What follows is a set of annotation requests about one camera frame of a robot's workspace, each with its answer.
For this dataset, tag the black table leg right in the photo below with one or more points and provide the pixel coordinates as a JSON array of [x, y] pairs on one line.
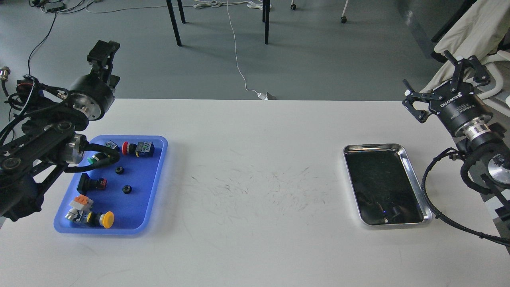
[[265, 19]]

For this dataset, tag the beige cloth on chair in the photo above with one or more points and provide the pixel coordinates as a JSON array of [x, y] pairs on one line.
[[478, 33]]

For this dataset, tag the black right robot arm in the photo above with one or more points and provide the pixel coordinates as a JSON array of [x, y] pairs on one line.
[[480, 146]]

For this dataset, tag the orange white terminal block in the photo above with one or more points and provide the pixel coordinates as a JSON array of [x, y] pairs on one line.
[[80, 208]]

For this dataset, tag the small black gear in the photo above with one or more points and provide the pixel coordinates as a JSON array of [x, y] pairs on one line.
[[119, 170], [127, 189]]

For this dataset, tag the black table leg left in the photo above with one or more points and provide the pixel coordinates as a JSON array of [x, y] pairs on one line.
[[172, 16]]

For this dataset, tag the white power adapter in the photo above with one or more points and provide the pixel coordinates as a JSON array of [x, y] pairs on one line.
[[265, 96]]

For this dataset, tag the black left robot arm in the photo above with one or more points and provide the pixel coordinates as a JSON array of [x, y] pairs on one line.
[[43, 140]]

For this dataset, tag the blue plastic tray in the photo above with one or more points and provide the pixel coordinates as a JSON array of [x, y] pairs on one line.
[[132, 211]]

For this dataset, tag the black push button switch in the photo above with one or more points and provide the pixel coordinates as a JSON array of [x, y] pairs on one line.
[[86, 184]]

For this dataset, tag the silver metal tray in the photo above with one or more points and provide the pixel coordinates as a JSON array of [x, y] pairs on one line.
[[386, 189]]

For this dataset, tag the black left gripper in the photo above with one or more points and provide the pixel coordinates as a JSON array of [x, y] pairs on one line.
[[93, 94]]

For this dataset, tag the yellow push button switch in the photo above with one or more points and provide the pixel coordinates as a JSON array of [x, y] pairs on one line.
[[98, 219]]

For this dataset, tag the green push button switch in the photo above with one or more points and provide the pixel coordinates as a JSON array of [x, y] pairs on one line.
[[105, 155]]

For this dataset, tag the black table leg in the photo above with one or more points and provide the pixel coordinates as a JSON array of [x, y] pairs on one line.
[[265, 19], [172, 16]]

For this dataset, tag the red push button switch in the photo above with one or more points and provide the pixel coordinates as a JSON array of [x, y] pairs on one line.
[[140, 149]]

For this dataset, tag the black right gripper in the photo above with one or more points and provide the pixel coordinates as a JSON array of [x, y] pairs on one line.
[[460, 107]]

